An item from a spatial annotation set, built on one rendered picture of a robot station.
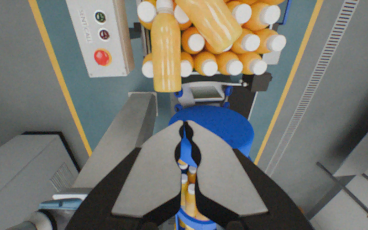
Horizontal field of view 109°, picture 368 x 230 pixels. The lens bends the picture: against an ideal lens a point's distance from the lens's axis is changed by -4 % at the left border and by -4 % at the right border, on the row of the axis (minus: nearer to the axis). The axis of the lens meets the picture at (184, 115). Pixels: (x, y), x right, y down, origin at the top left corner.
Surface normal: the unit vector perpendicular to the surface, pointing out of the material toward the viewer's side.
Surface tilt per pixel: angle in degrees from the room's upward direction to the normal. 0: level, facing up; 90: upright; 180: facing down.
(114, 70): 0
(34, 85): 0
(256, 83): 0
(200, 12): 29
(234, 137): 90
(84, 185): 90
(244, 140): 90
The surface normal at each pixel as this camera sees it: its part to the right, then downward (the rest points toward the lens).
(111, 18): 0.07, 0.51
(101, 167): 0.04, -0.86
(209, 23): -0.33, 0.71
